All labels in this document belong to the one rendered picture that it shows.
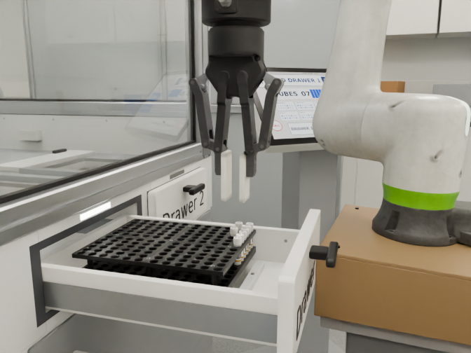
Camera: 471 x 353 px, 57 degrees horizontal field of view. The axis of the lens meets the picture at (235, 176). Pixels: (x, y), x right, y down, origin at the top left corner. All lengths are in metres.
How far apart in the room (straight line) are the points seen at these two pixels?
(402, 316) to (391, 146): 0.28
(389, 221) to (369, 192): 2.76
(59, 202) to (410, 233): 0.56
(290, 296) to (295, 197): 1.07
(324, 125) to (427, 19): 3.04
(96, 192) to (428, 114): 0.55
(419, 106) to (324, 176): 0.84
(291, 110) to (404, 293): 0.84
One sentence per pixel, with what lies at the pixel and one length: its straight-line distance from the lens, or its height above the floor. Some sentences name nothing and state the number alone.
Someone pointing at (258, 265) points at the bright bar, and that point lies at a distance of 0.71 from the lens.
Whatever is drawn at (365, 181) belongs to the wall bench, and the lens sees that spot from 3.56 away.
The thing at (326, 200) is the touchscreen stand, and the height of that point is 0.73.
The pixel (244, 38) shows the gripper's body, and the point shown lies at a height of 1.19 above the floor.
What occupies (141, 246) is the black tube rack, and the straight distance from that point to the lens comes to 0.66.
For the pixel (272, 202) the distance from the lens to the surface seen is 2.38.
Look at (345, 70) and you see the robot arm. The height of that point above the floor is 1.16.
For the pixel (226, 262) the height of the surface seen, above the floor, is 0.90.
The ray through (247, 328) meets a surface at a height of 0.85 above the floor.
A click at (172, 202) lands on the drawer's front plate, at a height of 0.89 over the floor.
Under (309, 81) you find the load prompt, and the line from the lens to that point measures 1.55.
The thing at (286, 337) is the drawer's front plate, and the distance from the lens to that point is 0.51.
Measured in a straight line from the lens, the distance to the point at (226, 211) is 2.49.
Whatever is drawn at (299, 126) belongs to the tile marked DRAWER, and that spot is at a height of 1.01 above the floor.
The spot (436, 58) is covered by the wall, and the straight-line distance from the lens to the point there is 4.19.
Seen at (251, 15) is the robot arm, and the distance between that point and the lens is 0.57.
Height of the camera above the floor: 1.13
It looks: 11 degrees down
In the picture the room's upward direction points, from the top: straight up
